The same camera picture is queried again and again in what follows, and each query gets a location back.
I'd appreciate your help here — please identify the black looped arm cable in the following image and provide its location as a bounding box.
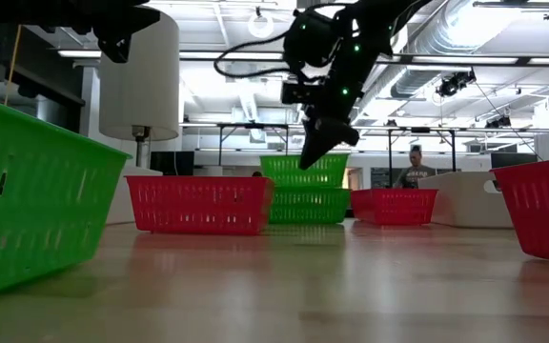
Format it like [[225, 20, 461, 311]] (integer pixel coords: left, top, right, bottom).
[[213, 33, 300, 81]]

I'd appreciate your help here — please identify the white shade table lamp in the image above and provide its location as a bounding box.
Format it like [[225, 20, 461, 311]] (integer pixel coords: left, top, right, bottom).
[[98, 5, 181, 169]]

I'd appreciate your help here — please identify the small black monitor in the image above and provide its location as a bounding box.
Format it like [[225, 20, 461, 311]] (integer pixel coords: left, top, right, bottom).
[[149, 151, 195, 177]]

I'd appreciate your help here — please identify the black ceiling camera cluster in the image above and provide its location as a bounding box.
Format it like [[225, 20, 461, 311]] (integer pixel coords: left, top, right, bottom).
[[435, 70, 478, 99]]

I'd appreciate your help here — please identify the yellow hanging cable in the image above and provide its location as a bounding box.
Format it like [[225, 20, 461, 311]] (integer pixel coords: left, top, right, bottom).
[[3, 24, 23, 107]]

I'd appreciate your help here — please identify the person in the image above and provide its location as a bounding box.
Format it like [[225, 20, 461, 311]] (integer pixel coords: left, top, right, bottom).
[[394, 145, 437, 191]]

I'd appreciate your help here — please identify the black metal table frame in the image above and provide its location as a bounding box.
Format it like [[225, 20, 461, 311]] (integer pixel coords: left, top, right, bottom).
[[387, 126, 458, 190], [216, 122, 291, 169]]

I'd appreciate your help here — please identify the small black ceiling camera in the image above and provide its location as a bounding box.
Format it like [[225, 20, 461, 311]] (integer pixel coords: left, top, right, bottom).
[[485, 113, 513, 131]]

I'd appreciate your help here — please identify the white ring ceiling lamp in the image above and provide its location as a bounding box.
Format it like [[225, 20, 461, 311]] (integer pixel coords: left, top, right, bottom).
[[247, 10, 275, 40]]

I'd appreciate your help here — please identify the silver ventilation duct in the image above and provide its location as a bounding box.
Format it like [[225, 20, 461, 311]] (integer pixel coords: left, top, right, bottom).
[[390, 0, 480, 100]]

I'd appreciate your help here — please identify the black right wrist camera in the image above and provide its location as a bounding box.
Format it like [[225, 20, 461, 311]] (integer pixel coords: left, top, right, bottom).
[[280, 81, 326, 107]]

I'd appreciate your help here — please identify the green plastic slotted basket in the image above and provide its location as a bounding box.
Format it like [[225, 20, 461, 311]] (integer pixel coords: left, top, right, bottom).
[[259, 152, 351, 189], [268, 186, 353, 226]]

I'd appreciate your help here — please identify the large green plastic basket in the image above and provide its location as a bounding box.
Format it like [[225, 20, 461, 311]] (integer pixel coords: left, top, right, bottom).
[[0, 92, 132, 302]]

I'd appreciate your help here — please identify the long overhead light bar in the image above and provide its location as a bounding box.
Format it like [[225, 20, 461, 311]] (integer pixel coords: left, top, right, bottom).
[[56, 49, 549, 67]]

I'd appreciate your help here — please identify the white plastic bin with handle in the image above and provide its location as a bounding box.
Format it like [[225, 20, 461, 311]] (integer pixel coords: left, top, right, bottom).
[[417, 171, 515, 230], [106, 165, 164, 226]]

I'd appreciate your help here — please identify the red plastic slotted basket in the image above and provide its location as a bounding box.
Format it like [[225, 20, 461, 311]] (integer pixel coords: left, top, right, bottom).
[[490, 155, 549, 267], [350, 188, 439, 227], [125, 174, 275, 236]]

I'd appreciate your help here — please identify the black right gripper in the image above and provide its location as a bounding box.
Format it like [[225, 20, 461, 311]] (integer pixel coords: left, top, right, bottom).
[[298, 42, 376, 171]]

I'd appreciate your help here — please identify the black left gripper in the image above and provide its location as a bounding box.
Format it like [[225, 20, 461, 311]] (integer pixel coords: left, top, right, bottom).
[[64, 0, 162, 65]]

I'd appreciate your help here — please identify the wide black monitor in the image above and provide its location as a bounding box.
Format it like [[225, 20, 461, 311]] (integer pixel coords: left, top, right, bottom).
[[489, 151, 539, 170]]

